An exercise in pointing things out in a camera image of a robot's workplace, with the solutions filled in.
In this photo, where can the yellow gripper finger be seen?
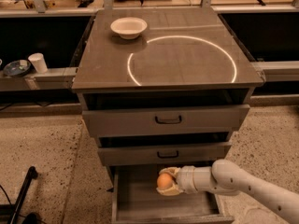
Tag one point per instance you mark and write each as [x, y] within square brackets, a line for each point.
[172, 191]
[173, 171]

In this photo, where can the black middle drawer handle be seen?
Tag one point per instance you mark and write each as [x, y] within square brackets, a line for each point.
[167, 154]

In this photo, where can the dark blue plate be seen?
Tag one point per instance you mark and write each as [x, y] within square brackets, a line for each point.
[17, 68]

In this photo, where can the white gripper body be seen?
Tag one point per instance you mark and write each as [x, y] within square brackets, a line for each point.
[186, 180]

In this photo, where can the middle grey drawer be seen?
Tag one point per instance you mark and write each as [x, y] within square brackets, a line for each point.
[117, 156]

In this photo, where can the black top drawer handle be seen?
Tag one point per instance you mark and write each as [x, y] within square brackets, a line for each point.
[169, 121]

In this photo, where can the white paper cup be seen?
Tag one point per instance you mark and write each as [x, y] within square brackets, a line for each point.
[38, 62]

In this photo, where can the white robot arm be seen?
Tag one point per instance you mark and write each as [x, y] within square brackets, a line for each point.
[226, 178]

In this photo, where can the white bowl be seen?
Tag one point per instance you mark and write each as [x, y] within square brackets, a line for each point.
[129, 28]

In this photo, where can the black drawer handle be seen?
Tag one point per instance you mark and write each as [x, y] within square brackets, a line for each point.
[167, 154]
[169, 121]

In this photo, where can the top grey drawer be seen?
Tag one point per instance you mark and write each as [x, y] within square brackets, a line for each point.
[141, 122]

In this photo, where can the grey drawer cabinet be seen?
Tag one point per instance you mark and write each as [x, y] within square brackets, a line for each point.
[185, 58]

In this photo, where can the black stand leg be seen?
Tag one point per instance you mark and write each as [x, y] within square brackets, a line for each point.
[16, 207]

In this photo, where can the orange fruit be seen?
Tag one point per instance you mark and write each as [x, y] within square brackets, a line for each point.
[164, 181]

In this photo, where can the bottom open grey drawer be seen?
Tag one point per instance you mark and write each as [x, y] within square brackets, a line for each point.
[135, 200]

